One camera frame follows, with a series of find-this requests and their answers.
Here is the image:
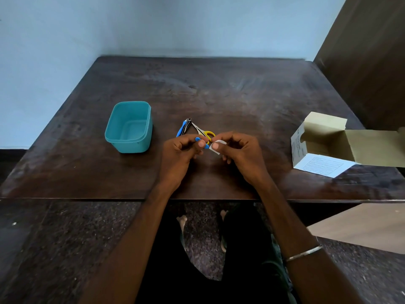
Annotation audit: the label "person's right hand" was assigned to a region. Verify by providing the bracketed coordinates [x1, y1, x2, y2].
[210, 131, 273, 190]

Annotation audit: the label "person's left hand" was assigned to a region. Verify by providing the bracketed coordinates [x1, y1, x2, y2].
[157, 133, 210, 195]

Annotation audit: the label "white wipe pad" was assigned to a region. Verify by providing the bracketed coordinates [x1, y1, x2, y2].
[208, 139, 227, 155]

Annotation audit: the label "blue-handled small tool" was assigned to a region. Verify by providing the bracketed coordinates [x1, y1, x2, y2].
[175, 119, 188, 138]

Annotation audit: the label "yellow handled scissors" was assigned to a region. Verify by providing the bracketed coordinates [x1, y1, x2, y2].
[191, 122, 216, 143]

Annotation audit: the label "teal plastic container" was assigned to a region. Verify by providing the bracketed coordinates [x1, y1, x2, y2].
[104, 101, 154, 154]

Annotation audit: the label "white cardboard box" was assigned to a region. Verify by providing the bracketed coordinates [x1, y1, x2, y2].
[291, 111, 405, 179]

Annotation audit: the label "person's right forearm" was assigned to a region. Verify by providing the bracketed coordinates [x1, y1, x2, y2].
[256, 177, 365, 304]

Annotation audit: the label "person's left forearm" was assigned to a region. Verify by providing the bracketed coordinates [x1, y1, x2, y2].
[79, 183, 173, 304]

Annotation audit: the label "beige board surface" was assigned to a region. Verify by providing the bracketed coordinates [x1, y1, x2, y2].
[307, 203, 405, 254]

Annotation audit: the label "brown wooden cabinet panel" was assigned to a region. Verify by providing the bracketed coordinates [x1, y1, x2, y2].
[313, 0, 405, 132]

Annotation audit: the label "silver bracelet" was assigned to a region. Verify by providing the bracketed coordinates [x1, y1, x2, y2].
[284, 244, 324, 263]

